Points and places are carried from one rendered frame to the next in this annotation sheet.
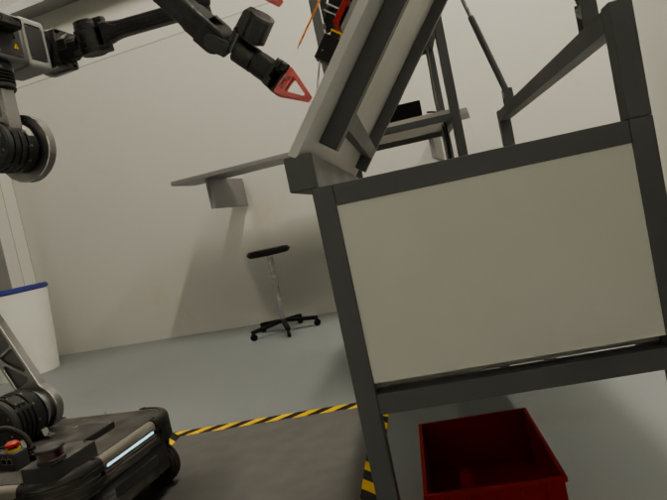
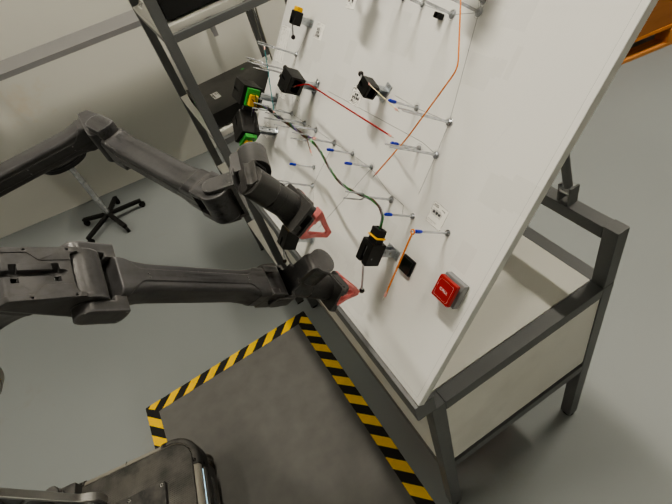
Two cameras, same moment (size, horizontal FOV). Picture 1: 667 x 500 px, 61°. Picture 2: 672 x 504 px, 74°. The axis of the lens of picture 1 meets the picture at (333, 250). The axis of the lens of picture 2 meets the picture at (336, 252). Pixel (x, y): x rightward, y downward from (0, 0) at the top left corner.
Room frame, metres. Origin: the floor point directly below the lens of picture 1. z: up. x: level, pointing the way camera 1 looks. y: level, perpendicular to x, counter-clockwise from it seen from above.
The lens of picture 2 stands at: (0.66, 0.28, 1.85)
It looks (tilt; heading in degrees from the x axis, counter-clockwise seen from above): 44 degrees down; 336
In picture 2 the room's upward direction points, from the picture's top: 20 degrees counter-clockwise
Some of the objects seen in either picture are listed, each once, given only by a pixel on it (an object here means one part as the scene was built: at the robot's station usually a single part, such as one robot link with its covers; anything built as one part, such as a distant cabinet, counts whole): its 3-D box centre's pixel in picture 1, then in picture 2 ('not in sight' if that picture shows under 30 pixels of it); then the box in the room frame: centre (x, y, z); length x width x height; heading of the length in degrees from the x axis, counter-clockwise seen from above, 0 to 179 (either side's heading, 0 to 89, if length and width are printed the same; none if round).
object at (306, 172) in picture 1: (337, 183); (312, 266); (1.64, -0.05, 0.83); 1.18 x 0.05 x 0.06; 172
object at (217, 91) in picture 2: (381, 123); (233, 93); (2.48, -0.32, 1.09); 0.35 x 0.33 x 0.07; 172
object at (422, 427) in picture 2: not in sight; (377, 360); (1.36, -0.03, 0.60); 0.55 x 0.03 x 0.39; 172
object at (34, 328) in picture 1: (18, 331); not in sight; (4.65, 2.67, 0.36); 0.60 x 0.58 x 0.71; 163
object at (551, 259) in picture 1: (466, 240); (403, 263); (1.59, -0.37, 0.60); 1.17 x 0.58 x 0.40; 172
